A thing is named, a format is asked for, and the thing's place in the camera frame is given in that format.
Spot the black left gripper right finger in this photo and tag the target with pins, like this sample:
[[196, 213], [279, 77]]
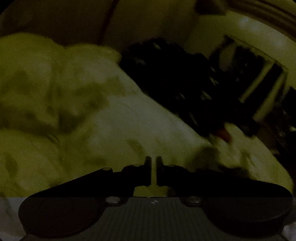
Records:
[[233, 202]]

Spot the small red item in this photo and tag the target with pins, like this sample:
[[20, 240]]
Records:
[[224, 135]]

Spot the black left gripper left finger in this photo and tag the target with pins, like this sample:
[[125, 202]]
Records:
[[71, 208]]

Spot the white chair frame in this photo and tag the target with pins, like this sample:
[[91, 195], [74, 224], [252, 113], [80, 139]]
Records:
[[253, 64]]

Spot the floral white bed duvet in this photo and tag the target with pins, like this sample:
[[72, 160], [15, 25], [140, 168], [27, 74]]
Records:
[[69, 111]]

